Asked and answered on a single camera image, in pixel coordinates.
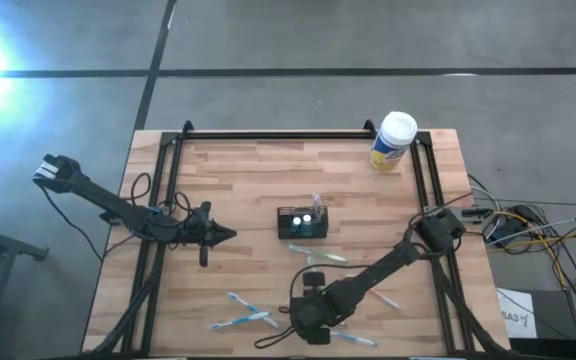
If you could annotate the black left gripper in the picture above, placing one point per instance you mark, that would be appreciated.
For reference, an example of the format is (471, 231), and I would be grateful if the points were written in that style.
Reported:
(200, 230)

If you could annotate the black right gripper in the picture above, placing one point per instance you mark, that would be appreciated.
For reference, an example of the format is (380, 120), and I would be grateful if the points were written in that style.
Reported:
(318, 312)

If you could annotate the blue toothbrush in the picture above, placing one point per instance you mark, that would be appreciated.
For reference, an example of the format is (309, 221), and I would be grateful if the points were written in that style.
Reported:
(358, 339)
(240, 321)
(248, 307)

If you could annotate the green toothbrush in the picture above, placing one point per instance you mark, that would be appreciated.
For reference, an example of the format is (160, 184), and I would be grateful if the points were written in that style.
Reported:
(318, 253)

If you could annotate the yellow toothbrush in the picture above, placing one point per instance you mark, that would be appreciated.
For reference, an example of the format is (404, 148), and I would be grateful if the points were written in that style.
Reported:
(385, 299)

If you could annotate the teal mouthwash bottle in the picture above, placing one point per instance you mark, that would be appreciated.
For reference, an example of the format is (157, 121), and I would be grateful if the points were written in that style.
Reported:
(307, 219)
(296, 221)

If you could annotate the purple toothbrush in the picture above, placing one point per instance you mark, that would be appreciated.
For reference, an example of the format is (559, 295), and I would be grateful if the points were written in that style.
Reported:
(315, 202)

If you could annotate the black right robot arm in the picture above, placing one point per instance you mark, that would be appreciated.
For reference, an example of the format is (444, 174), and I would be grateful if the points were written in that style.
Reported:
(383, 270)

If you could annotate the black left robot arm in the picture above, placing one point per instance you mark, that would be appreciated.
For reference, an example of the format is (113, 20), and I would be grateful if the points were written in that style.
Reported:
(113, 205)

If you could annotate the white paper sheet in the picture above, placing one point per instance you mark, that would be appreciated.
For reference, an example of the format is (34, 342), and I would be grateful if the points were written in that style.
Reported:
(515, 305)

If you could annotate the Lysol wipes canister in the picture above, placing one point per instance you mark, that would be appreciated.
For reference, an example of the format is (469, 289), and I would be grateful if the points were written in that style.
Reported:
(398, 130)

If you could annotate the black floor box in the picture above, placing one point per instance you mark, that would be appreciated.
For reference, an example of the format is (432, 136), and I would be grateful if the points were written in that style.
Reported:
(558, 315)

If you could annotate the black aluminium table frame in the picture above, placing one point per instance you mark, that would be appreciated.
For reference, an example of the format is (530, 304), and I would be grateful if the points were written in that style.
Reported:
(293, 135)

